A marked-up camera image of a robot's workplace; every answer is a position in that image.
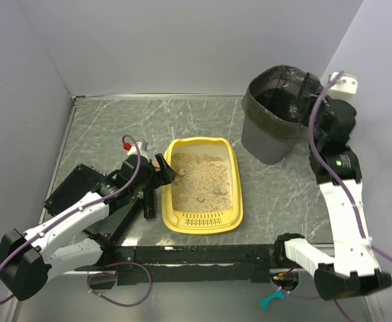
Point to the black glitter microphone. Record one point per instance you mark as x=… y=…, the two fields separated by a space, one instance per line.
x=149 y=205

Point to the teal plastic piece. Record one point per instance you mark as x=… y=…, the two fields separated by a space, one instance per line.
x=264 y=303

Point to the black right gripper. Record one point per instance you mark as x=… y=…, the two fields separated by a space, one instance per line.
x=307 y=92

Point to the grey trash bin with bag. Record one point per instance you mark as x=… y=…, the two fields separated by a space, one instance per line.
x=271 y=128

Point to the yellow litter box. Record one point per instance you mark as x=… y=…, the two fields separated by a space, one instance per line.
x=210 y=222

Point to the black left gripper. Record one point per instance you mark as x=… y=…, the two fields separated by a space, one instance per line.
x=158 y=171

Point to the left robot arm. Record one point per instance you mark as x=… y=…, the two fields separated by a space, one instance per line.
x=90 y=212

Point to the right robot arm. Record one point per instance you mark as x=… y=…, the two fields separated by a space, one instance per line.
x=353 y=271

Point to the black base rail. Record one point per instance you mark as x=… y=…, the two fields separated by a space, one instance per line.
x=256 y=263

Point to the black slotted litter scoop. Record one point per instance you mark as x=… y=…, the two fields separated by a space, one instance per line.
x=308 y=93

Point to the cat litter pellets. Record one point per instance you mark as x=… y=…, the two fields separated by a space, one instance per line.
x=202 y=184

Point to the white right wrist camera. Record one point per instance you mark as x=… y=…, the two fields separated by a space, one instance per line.
x=345 y=87

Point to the black ribbed tray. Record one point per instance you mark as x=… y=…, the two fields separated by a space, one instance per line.
x=80 y=181

